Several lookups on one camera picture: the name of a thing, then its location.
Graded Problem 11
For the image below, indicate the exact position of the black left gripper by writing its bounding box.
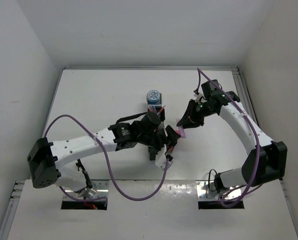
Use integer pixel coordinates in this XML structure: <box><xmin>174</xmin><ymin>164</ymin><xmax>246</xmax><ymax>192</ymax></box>
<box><xmin>138</xmin><ymin>125</ymin><xmax>181</xmax><ymax>158</ymax></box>

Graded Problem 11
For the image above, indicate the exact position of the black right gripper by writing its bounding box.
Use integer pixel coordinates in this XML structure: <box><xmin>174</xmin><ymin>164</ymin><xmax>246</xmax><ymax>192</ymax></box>
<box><xmin>178</xmin><ymin>99</ymin><xmax>215</xmax><ymax>129</ymax></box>

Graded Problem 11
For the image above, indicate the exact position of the orange highlighter pen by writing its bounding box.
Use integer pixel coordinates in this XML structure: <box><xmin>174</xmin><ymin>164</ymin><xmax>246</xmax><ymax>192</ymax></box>
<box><xmin>157</xmin><ymin>105</ymin><xmax>166</xmax><ymax>116</ymax></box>

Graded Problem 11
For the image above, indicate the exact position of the blue patterned round container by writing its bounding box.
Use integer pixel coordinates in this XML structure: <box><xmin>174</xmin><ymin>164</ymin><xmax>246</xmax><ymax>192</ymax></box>
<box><xmin>147</xmin><ymin>90</ymin><xmax>161</xmax><ymax>98</ymax></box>

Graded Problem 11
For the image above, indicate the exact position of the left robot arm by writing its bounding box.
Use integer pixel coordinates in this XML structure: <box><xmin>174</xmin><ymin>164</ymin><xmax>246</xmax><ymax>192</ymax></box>
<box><xmin>27</xmin><ymin>111</ymin><xmax>181</xmax><ymax>199</ymax></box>

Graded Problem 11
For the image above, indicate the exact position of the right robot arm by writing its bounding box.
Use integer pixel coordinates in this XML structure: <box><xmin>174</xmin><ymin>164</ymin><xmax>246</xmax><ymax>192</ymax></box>
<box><xmin>177</xmin><ymin>79</ymin><xmax>288</xmax><ymax>193</ymax></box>

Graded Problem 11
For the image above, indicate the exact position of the black slotted container near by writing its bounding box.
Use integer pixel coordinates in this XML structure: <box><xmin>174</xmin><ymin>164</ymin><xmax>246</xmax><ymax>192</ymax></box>
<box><xmin>148</xmin><ymin>146</ymin><xmax>159</xmax><ymax>161</ymax></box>

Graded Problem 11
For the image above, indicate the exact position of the black slotted container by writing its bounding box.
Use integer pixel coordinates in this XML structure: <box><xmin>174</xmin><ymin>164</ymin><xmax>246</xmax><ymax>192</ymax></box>
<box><xmin>148</xmin><ymin>146</ymin><xmax>159</xmax><ymax>161</ymax></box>
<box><xmin>148</xmin><ymin>105</ymin><xmax>165</xmax><ymax>122</ymax></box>

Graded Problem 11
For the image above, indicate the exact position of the black slotted container far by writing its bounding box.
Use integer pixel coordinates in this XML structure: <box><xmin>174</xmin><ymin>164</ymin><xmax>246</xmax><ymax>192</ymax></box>
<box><xmin>148</xmin><ymin>105</ymin><xmax>165</xmax><ymax>122</ymax></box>

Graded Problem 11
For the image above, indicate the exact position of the white container under blue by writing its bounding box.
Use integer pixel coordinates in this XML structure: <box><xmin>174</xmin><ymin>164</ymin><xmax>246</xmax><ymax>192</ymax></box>
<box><xmin>146</xmin><ymin>96</ymin><xmax>162</xmax><ymax>107</ymax></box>

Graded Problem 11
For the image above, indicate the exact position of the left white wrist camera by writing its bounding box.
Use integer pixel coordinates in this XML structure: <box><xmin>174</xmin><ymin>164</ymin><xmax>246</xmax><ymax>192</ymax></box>
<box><xmin>155</xmin><ymin>152</ymin><xmax>173</xmax><ymax>171</ymax></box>

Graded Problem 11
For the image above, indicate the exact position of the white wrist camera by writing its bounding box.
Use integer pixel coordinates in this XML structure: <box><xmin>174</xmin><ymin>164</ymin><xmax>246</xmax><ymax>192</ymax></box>
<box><xmin>155</xmin><ymin>152</ymin><xmax>173</xmax><ymax>171</ymax></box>
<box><xmin>194</xmin><ymin>92</ymin><xmax>205</xmax><ymax>104</ymax></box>

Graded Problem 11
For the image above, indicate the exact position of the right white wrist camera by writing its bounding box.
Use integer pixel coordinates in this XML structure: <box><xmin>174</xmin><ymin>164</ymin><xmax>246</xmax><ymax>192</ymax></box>
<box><xmin>194</xmin><ymin>92</ymin><xmax>205</xmax><ymax>104</ymax></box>

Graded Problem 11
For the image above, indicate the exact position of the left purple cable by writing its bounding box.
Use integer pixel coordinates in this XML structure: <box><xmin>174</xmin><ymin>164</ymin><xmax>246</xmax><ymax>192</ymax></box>
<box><xmin>44</xmin><ymin>114</ymin><xmax>172</xmax><ymax>202</ymax></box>

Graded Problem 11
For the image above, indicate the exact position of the purple cable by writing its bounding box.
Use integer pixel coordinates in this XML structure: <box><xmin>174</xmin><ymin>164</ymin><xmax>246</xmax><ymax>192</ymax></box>
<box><xmin>44</xmin><ymin>114</ymin><xmax>172</xmax><ymax>202</ymax></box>
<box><xmin>197</xmin><ymin>67</ymin><xmax>262</xmax><ymax>209</ymax></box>

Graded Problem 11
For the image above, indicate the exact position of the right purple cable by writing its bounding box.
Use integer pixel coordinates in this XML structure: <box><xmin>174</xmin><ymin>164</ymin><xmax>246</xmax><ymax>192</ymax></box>
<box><xmin>197</xmin><ymin>67</ymin><xmax>262</xmax><ymax>209</ymax></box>

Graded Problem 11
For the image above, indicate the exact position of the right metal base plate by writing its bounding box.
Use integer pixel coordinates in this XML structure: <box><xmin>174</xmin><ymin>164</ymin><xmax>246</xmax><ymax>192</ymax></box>
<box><xmin>196</xmin><ymin>180</ymin><xmax>243</xmax><ymax>201</ymax></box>

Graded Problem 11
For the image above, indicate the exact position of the metal base plate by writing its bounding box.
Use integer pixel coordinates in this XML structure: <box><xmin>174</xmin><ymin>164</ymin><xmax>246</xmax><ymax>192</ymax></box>
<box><xmin>63</xmin><ymin>179</ymin><xmax>109</xmax><ymax>201</ymax></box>
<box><xmin>196</xmin><ymin>180</ymin><xmax>243</xmax><ymax>201</ymax></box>

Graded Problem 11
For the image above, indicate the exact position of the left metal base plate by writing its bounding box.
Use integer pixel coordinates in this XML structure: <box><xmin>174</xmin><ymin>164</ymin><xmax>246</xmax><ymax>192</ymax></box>
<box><xmin>63</xmin><ymin>179</ymin><xmax>109</xmax><ymax>201</ymax></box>

